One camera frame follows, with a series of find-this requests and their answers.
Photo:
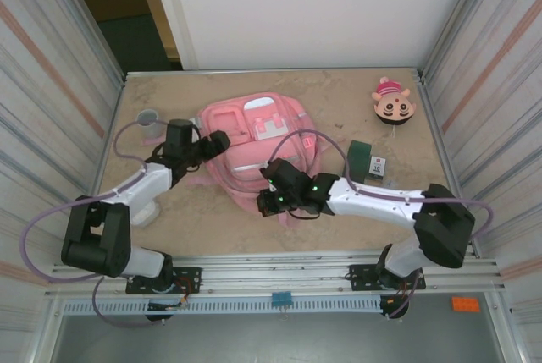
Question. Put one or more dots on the orange toy brick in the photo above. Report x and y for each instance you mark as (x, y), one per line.
(466, 304)

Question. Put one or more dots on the dark green pencil case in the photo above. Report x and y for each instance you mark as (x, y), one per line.
(359, 155)

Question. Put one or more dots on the grey cup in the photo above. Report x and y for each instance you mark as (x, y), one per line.
(149, 124)

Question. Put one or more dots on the blue binder clip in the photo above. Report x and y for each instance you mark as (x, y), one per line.
(282, 299)

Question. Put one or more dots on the pink cartoon plush head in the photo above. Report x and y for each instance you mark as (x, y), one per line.
(394, 105)

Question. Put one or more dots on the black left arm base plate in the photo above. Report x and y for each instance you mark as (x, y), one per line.
(190, 278)

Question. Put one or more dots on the aluminium table frame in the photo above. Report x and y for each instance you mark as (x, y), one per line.
(275, 261)

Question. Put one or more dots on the striped curtain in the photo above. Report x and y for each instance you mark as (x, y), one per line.
(499, 84)
(42, 84)

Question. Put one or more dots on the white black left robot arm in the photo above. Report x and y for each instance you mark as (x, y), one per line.
(101, 236)

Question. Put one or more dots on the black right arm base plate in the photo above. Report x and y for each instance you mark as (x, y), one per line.
(360, 278)

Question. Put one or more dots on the white black card pack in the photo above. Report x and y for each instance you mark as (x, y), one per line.
(377, 166)

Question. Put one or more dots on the pink school backpack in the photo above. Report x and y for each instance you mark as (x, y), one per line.
(254, 155)

